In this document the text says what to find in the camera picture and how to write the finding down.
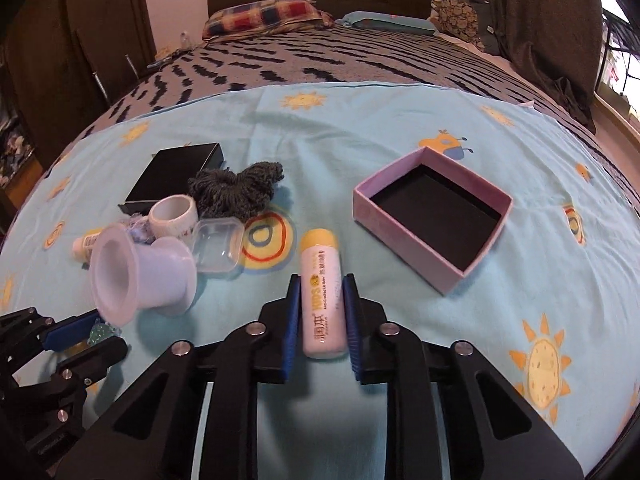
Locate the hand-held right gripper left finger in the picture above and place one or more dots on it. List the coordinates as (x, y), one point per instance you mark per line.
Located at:
(292, 320)

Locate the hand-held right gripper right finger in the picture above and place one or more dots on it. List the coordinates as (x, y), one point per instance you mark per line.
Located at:
(350, 325)

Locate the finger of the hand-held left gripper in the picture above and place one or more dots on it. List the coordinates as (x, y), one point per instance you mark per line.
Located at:
(70, 332)
(100, 355)

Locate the green glass trinket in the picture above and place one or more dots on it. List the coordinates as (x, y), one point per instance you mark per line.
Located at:
(102, 332)

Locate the white yellow-capped lip balm tube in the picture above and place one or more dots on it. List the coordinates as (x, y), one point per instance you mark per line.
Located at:
(322, 300)

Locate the grey knitted cloth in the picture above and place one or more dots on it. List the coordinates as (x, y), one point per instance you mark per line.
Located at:
(235, 187)

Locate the black cardboard box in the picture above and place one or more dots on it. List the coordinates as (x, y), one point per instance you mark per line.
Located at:
(170, 175)

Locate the small yellow-capped tube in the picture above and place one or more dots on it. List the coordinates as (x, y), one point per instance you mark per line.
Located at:
(85, 245)

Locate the pink cardboard box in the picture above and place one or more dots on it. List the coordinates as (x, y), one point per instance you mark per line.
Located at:
(400, 240)

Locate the clear plastic container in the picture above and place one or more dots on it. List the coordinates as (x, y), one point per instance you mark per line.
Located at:
(217, 245)

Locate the blue white crumpled wrapper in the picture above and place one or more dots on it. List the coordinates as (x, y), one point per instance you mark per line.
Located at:
(137, 232)

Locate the white tape roll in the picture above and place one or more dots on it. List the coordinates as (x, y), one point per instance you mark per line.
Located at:
(170, 226)

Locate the light blue printed blanket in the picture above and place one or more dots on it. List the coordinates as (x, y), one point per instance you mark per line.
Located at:
(350, 120)

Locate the grey black striped bed cover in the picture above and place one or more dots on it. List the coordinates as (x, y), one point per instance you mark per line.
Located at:
(325, 55)

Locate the dark wooden wardrobe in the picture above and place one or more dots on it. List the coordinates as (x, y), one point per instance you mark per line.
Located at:
(75, 35)

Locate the teal pillow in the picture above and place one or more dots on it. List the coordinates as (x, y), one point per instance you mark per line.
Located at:
(390, 22)

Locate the plaid pillow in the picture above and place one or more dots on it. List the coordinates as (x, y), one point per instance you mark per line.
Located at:
(265, 15)

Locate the brown patterned cushion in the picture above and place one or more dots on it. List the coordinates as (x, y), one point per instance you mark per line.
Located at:
(457, 15)

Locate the brown curtain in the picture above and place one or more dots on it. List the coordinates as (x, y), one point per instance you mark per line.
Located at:
(545, 20)

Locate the black metal rack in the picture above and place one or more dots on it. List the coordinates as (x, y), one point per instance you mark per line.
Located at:
(614, 47)

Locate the window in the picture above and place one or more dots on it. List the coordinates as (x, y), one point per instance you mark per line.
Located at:
(622, 20)

